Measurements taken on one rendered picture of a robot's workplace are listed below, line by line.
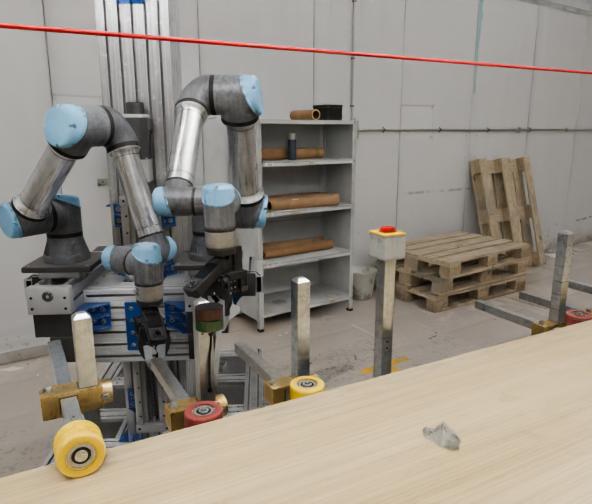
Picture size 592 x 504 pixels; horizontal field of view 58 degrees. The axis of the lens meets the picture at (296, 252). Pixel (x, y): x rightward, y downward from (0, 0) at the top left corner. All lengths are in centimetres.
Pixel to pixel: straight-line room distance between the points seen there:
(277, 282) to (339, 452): 354
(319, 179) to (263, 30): 126
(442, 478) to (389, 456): 10
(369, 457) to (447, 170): 485
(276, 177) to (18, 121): 188
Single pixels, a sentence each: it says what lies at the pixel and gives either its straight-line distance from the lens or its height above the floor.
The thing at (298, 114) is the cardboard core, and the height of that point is 160.
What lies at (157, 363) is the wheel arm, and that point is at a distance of 152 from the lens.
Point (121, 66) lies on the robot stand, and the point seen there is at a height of 170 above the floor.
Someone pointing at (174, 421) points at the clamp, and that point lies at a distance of 126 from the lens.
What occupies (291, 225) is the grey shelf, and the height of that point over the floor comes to 69.
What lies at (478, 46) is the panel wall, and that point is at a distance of 602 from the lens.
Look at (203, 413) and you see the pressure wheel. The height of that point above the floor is 90.
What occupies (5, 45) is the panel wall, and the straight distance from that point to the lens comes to 376.
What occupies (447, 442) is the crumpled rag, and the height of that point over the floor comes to 91.
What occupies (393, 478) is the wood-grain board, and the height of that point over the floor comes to 90.
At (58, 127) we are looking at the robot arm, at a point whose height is 149.
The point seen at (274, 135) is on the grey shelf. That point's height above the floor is 144.
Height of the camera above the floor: 148
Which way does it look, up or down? 13 degrees down
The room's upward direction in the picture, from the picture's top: straight up
